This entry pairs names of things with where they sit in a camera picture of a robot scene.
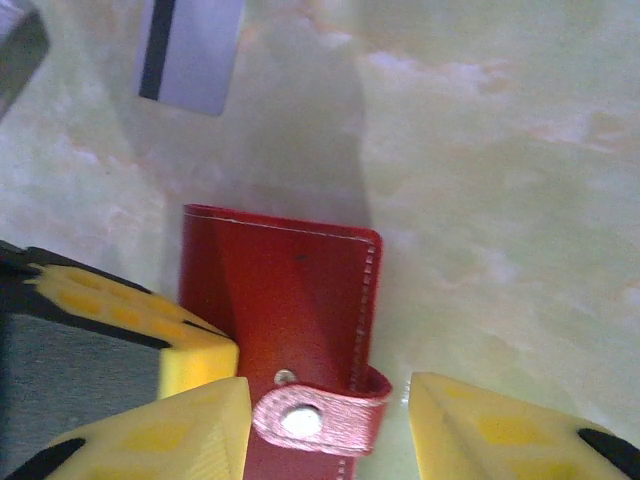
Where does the black credit card grey back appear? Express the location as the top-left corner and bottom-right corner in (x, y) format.
(134, 0), (247, 119)

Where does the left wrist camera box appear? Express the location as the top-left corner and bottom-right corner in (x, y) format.
(0, 0), (52, 120)

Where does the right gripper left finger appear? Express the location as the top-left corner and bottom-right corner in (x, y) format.
(0, 377), (252, 480)

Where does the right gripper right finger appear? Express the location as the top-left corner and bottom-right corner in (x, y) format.
(408, 372), (640, 480)

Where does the red leather card holder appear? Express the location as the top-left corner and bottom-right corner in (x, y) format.
(178, 203), (394, 480)

